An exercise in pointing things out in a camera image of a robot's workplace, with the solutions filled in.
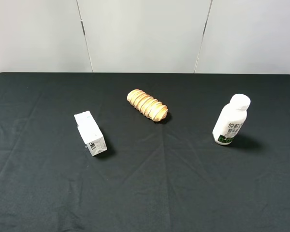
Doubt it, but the white milk bottle green label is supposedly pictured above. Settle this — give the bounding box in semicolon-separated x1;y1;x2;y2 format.
212;94;251;145

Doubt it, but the golden braided bread loaf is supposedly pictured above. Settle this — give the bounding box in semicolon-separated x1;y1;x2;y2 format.
127;89;168;122

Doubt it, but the white milk carton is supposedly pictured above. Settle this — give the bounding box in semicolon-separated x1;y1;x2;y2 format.
74;111;107;156

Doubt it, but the black tablecloth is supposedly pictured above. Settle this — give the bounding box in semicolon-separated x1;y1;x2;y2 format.
0;72;290;232

